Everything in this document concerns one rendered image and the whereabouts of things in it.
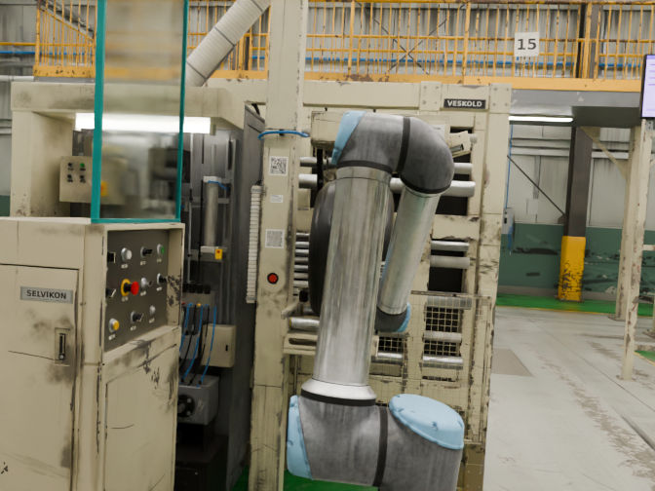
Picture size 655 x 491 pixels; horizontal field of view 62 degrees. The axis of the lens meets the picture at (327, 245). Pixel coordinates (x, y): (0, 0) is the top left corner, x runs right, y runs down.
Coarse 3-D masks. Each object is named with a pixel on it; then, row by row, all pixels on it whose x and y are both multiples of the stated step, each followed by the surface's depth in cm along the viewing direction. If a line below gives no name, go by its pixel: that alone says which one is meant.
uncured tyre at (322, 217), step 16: (320, 192) 214; (320, 208) 203; (320, 224) 200; (320, 240) 198; (384, 240) 197; (320, 256) 198; (384, 256) 197; (320, 272) 198; (320, 288) 201; (320, 304) 206
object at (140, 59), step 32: (128, 0) 151; (160, 0) 171; (96, 32) 139; (128, 32) 152; (160, 32) 172; (96, 64) 139; (128, 64) 154; (160, 64) 174; (96, 96) 140; (128, 96) 155; (160, 96) 175; (96, 128) 140; (128, 128) 156; (160, 128) 177; (96, 160) 141; (128, 160) 157; (160, 160) 178; (96, 192) 141; (128, 192) 158; (160, 192) 179
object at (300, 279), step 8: (296, 240) 273; (304, 240) 272; (296, 248) 273; (304, 248) 272; (296, 256) 273; (304, 256) 272; (296, 264) 273; (304, 264) 273; (296, 272) 273; (304, 272) 273; (296, 280) 274; (304, 280) 273; (296, 288) 261; (296, 296) 261
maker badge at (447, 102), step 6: (444, 102) 265; (450, 102) 264; (456, 102) 264; (462, 102) 264; (468, 102) 263; (474, 102) 263; (480, 102) 263; (468, 108) 264; (474, 108) 263; (480, 108) 263
